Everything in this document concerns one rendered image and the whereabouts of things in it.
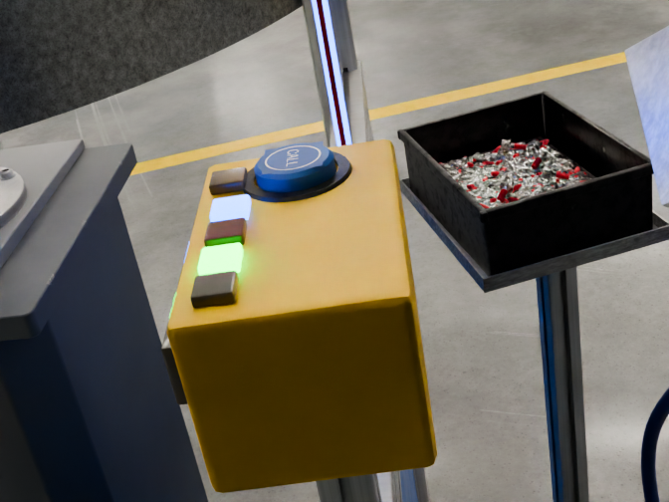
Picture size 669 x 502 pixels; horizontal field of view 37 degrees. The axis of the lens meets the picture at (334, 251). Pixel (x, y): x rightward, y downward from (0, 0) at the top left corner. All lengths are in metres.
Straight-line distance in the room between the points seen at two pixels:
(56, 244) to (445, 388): 1.38
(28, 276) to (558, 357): 0.50
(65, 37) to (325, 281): 1.97
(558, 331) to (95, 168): 0.46
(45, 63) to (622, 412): 1.42
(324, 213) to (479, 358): 1.73
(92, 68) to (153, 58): 0.16
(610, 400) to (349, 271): 1.66
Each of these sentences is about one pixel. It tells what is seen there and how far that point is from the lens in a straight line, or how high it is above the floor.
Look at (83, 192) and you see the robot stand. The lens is 0.92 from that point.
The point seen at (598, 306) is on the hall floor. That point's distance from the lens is 2.32.
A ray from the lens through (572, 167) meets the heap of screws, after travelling 1.01.
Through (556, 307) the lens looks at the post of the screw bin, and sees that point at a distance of 0.97.
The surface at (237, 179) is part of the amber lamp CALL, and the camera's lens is 0.50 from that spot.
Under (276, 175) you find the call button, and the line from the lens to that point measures 0.49.
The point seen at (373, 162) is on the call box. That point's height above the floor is 1.07.
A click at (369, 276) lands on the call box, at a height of 1.07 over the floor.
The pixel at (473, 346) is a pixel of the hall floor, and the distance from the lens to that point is 2.22.
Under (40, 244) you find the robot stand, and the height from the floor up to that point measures 0.93.
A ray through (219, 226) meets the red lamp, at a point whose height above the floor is 1.08.
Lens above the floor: 1.28
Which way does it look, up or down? 29 degrees down
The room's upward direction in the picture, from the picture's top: 11 degrees counter-clockwise
